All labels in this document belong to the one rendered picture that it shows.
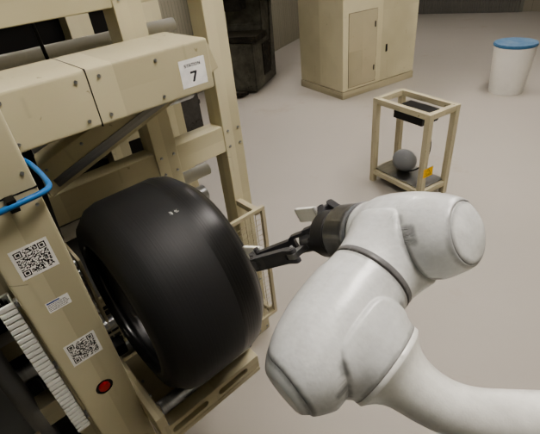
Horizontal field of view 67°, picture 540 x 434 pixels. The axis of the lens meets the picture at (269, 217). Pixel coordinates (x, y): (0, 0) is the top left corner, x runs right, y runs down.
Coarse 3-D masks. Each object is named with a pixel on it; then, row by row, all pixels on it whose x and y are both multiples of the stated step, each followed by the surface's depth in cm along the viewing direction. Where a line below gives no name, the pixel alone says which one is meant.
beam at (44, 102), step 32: (32, 64) 114; (64, 64) 110; (96, 64) 106; (128, 64) 109; (160, 64) 115; (0, 96) 93; (32, 96) 97; (64, 96) 102; (96, 96) 107; (128, 96) 112; (160, 96) 119; (32, 128) 99; (64, 128) 104
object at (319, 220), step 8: (320, 216) 62; (312, 224) 63; (320, 224) 61; (312, 232) 62; (320, 232) 60; (304, 240) 64; (312, 240) 62; (320, 240) 60; (312, 248) 63; (320, 248) 61; (328, 256) 62
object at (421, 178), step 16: (384, 96) 349; (400, 96) 361; (416, 96) 347; (432, 96) 337; (400, 112) 338; (416, 112) 315; (432, 112) 310; (448, 112) 315; (400, 128) 378; (448, 128) 332; (400, 144) 388; (448, 144) 337; (400, 160) 362; (416, 160) 361; (448, 160) 344; (384, 176) 374; (400, 176) 367; (416, 176) 364; (432, 176) 362; (448, 176) 354
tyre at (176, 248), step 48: (144, 192) 108; (192, 192) 109; (96, 240) 99; (144, 240) 96; (192, 240) 99; (240, 240) 109; (144, 288) 93; (192, 288) 96; (240, 288) 103; (144, 336) 139; (192, 336) 96; (240, 336) 108; (192, 384) 107
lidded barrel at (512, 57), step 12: (504, 48) 508; (516, 48) 499; (528, 48) 498; (492, 60) 535; (504, 60) 515; (516, 60) 508; (528, 60) 508; (492, 72) 538; (504, 72) 522; (516, 72) 516; (528, 72) 523; (492, 84) 543; (504, 84) 529; (516, 84) 525
